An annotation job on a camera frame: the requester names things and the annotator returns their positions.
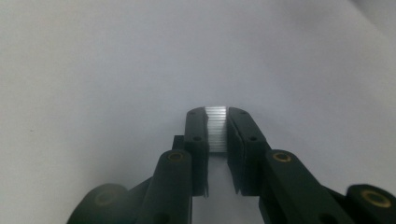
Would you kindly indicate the silver staple strip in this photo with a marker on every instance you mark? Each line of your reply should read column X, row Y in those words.
column 216, row 130

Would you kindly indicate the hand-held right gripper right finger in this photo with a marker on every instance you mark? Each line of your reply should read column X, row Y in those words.
column 246, row 149

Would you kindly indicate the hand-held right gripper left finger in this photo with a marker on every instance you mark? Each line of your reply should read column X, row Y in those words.
column 199, row 149

